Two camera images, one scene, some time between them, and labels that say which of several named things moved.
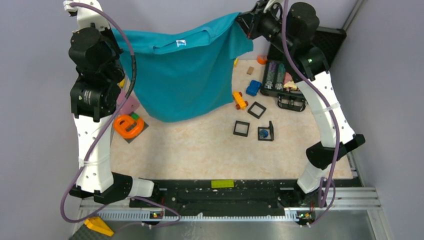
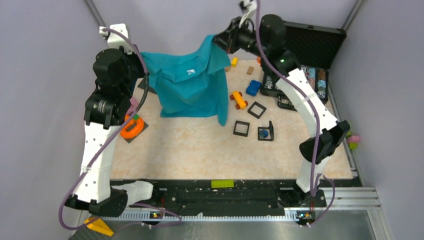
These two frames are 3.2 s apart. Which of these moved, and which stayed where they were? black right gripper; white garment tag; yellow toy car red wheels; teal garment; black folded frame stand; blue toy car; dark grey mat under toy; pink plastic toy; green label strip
Moved: teal garment; black right gripper; white garment tag
Stayed: blue toy car; black folded frame stand; pink plastic toy; yellow toy car red wheels; dark grey mat under toy; green label strip
